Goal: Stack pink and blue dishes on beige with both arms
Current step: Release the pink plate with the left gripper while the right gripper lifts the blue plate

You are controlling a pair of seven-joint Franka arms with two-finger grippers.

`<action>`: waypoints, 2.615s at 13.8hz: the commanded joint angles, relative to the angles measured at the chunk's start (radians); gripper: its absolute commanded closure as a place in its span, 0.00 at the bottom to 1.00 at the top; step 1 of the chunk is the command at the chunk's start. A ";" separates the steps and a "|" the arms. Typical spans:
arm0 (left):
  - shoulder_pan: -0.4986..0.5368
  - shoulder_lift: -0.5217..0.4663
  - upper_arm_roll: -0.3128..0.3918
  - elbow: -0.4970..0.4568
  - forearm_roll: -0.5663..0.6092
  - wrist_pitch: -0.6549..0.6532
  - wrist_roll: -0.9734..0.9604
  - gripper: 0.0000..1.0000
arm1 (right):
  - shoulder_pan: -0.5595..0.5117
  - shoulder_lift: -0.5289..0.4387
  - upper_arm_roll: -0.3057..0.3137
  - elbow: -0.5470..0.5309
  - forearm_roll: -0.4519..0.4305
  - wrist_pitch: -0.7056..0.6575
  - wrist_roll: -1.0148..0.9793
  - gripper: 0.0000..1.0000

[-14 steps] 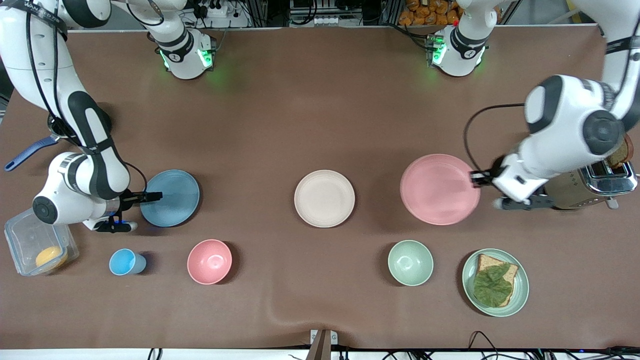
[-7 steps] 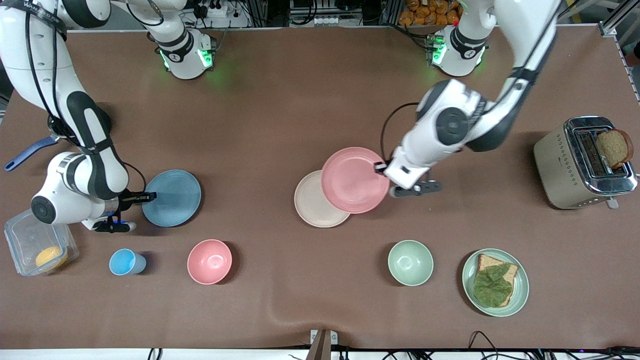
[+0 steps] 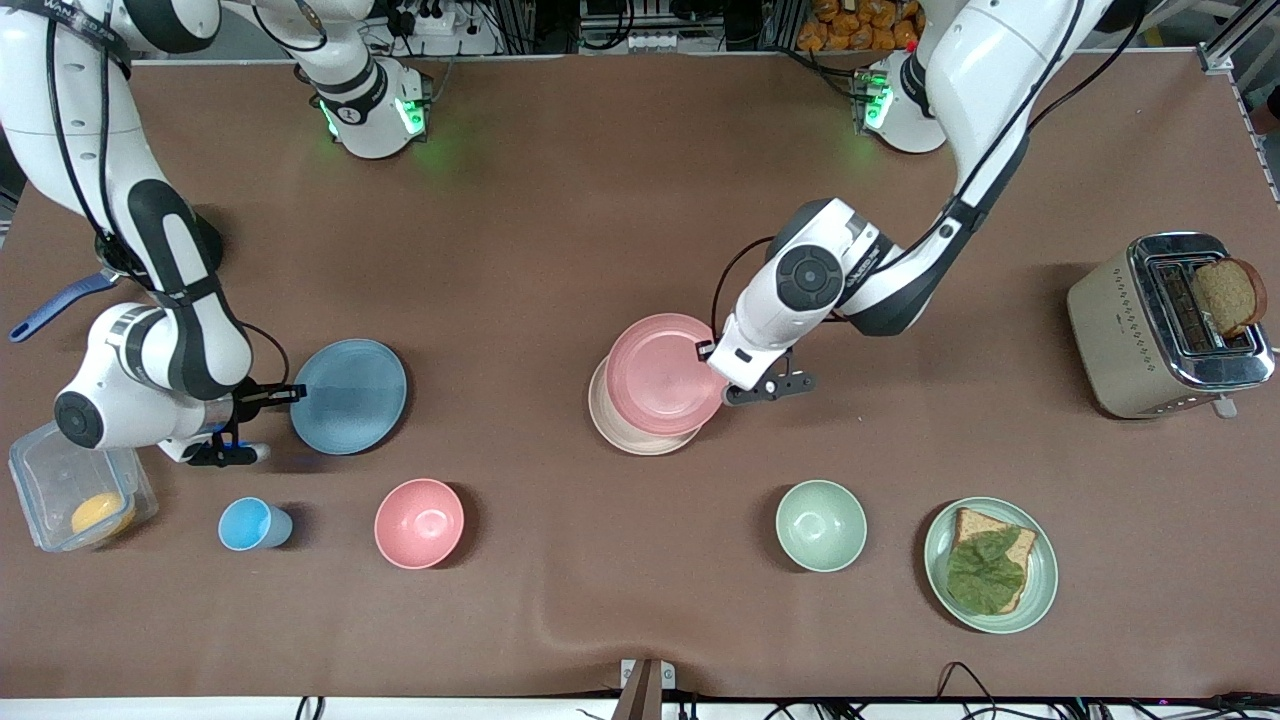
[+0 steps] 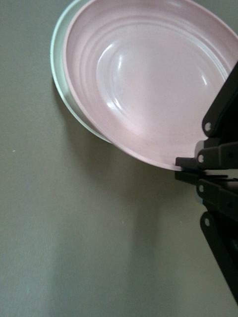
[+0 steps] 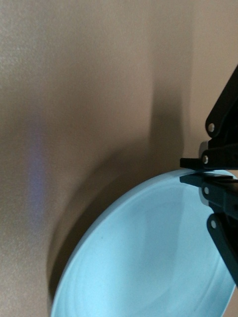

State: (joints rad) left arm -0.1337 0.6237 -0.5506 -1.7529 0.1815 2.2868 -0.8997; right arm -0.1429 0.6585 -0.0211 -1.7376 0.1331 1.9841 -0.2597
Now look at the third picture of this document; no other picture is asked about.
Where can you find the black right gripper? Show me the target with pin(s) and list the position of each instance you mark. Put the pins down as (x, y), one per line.
(244, 405)

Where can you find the pink plate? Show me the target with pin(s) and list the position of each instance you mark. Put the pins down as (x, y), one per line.
(660, 375)

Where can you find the blue plate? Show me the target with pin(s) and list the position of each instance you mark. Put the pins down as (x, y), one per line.
(350, 398)

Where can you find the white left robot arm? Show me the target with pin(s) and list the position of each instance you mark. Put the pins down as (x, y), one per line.
(990, 70)

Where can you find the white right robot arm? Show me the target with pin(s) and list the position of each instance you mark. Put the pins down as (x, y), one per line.
(60, 120)

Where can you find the beige plate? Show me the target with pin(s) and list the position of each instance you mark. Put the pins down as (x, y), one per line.
(630, 440)

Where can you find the blue cup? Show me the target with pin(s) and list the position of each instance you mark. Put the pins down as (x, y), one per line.
(250, 525)

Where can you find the pink bowl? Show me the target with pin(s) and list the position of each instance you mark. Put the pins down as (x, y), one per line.
(419, 524)

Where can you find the yellow orange food piece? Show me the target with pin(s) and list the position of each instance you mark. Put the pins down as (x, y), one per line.
(102, 515)

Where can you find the green bowl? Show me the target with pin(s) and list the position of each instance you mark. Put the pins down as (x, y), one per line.
(821, 526)

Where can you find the clear plastic container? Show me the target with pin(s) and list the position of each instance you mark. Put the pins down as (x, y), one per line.
(50, 500)

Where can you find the green lit controller board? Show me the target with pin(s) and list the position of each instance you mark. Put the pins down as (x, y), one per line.
(868, 100)

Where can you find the white socket strip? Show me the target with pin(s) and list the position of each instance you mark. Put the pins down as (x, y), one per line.
(625, 42)

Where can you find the metal table clamp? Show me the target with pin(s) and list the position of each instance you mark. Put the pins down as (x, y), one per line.
(645, 690)

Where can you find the bag of orange snacks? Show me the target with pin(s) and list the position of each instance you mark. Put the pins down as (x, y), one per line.
(860, 28)

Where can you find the green lettuce leaf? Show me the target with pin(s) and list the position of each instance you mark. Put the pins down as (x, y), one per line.
(985, 575)

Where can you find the brown bread slice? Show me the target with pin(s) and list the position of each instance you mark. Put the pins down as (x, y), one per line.
(1020, 545)

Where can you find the green plate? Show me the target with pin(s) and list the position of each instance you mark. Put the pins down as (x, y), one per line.
(1045, 570)

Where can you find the white power strip with plugs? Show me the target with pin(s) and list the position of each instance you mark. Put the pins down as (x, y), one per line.
(425, 18)

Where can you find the beige chrome toaster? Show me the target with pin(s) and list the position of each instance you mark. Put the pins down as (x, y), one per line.
(1120, 340)

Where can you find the toast slice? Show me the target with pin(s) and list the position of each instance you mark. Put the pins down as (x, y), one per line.
(1225, 298)

